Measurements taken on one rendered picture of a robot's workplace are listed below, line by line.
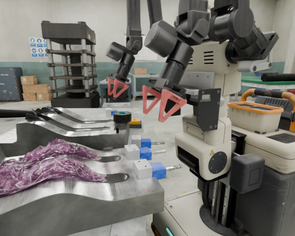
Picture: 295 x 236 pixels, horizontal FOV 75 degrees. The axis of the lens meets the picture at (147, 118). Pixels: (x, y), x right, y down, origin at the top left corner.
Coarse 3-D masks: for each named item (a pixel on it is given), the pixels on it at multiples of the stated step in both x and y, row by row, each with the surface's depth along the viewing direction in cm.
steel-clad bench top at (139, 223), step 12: (72, 108) 155; (84, 108) 155; (96, 108) 155; (120, 108) 155; (132, 108) 155; (132, 132) 98; (144, 216) 43; (96, 228) 40; (108, 228) 40; (120, 228) 40; (132, 228) 40; (144, 228) 40
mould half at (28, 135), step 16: (48, 112) 81; (64, 112) 87; (16, 128) 67; (32, 128) 67; (48, 128) 68; (112, 128) 75; (128, 128) 89; (0, 144) 68; (16, 144) 68; (32, 144) 69; (80, 144) 69; (96, 144) 69; (112, 144) 70
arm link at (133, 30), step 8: (128, 0) 82; (136, 0) 82; (128, 8) 83; (136, 8) 83; (128, 16) 84; (136, 16) 84; (128, 24) 84; (136, 24) 84; (128, 32) 86; (136, 32) 84; (128, 40) 89; (128, 48) 88
